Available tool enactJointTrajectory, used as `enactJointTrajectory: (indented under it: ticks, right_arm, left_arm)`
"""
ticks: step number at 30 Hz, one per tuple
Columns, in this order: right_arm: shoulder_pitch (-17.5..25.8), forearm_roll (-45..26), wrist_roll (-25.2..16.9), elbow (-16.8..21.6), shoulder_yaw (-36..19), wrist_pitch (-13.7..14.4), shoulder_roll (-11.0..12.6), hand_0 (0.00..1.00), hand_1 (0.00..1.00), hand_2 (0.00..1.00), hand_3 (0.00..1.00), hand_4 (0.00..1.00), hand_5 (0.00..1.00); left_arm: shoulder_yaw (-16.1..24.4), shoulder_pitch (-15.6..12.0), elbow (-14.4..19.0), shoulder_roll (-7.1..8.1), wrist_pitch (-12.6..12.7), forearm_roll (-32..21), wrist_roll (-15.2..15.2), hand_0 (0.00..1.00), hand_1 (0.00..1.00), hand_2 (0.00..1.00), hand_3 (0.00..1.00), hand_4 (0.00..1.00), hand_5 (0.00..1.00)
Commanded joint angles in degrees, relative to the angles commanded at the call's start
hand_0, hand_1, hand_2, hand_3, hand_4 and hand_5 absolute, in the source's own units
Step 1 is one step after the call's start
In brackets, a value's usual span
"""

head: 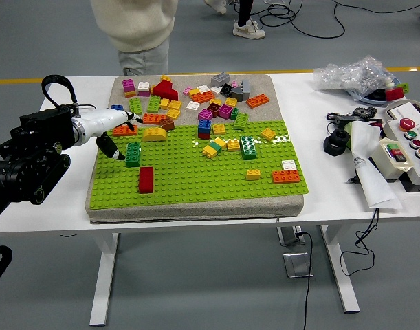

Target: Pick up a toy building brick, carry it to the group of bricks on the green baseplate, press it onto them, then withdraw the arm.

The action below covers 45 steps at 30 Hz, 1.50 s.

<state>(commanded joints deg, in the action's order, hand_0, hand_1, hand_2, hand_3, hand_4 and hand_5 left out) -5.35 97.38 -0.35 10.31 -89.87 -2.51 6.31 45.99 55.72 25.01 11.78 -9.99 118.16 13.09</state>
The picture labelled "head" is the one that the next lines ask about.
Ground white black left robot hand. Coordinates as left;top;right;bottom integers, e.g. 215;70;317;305
79;108;146;162

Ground dark green 2x4 brick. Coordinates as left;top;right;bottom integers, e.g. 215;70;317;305
125;141;142;168
240;135;258;161

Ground red 2x4 brick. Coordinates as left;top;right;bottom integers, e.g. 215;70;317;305
138;166;155;195

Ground lime green studded baseplate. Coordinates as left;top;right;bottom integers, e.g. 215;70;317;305
89;120;310;210

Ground orange 2x4 brick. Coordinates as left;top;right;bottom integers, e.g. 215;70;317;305
190;91;216;104
272;170;301;185
245;93;270;109
142;113;166;125
112;124;139;138

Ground lime 2x4 brick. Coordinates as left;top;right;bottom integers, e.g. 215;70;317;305
146;95;162;113
233;112;249;131
128;97;144;116

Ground yellow arched brick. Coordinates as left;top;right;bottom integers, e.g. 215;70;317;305
141;126;168;142

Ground large red sloped brick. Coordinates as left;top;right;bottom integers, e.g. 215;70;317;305
153;80;179;102

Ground light grey 2x4 brick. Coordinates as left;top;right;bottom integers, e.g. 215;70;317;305
210;72;231;87

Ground person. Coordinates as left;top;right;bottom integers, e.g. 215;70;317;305
89;0;179;76
204;0;228;14
232;0;266;40

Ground white table leg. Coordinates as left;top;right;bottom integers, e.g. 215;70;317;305
319;225;361;314
89;232;120;327

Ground metal floor socket plate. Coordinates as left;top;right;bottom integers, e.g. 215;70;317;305
277;225;306;247
283;252;314;278

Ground large black hex nut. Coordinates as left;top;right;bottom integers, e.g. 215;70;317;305
322;129;352;157

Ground lime green cloth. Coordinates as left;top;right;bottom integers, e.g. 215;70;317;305
343;122;360;152

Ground clear bubble plastic bag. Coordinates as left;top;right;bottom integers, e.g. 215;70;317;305
313;55;400;96

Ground black toothed gear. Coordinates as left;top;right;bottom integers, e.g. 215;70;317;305
353;106;377;119

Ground blue shallow bowl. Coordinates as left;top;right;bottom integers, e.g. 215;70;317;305
346;76;409;106

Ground white paper sheet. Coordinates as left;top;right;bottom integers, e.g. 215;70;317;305
346;122;403;210

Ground white rounded tray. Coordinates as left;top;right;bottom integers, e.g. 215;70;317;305
384;98;420;131

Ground white card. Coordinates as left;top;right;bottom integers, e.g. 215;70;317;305
390;102;420;127

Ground white push-button control box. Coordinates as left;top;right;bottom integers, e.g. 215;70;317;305
381;118;420;186

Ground black robot cable chain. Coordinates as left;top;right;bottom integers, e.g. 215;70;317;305
0;245;13;293

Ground black looped floor cables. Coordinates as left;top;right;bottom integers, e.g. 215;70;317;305
254;0;346;39

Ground black floor cable with plug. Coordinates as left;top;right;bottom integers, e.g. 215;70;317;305
294;230;315;330

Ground black hanging cable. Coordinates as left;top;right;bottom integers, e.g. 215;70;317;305
340;208;381;277

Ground small white switch box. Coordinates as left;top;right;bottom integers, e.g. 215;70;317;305
369;137;415;182

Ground long black floor cable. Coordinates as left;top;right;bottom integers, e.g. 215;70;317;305
331;0;420;14

